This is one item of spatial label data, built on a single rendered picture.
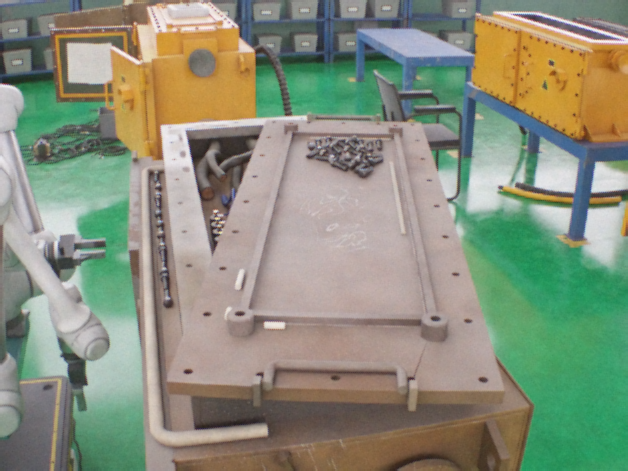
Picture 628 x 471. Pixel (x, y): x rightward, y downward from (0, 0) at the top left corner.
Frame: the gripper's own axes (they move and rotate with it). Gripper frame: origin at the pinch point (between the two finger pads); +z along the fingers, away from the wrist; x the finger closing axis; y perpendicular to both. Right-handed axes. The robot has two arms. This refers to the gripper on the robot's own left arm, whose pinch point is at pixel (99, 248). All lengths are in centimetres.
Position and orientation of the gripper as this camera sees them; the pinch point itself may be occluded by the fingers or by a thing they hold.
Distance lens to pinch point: 236.7
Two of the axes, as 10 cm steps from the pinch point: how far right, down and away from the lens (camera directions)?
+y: 0.3, -8.3, -5.6
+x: -2.1, -5.6, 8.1
